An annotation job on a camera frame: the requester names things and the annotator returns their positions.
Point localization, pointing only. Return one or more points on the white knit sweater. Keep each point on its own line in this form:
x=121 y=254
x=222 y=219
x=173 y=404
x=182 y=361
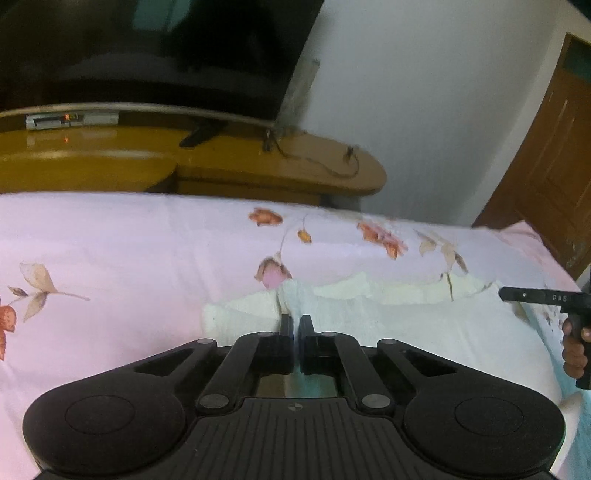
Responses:
x=415 y=318

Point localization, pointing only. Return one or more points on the silver set-top box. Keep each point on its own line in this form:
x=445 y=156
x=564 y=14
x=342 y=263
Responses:
x=69 y=121

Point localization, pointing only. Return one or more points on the brown wooden door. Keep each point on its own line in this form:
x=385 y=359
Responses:
x=549 y=175

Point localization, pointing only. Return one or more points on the wooden television cabinet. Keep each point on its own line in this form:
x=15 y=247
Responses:
x=240 y=161

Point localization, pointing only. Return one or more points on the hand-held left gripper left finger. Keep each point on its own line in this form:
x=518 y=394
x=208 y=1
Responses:
x=286 y=346

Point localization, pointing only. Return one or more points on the pink floral bedsheet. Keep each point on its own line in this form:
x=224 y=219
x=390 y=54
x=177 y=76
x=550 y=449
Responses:
x=115 y=258

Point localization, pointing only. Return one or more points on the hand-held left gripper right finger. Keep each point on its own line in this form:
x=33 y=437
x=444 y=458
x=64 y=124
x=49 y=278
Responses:
x=306 y=346

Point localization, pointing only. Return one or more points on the black flat television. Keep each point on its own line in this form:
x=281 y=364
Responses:
x=161 y=50

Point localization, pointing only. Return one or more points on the person's right hand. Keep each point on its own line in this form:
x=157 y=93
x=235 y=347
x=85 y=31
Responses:
x=573 y=353

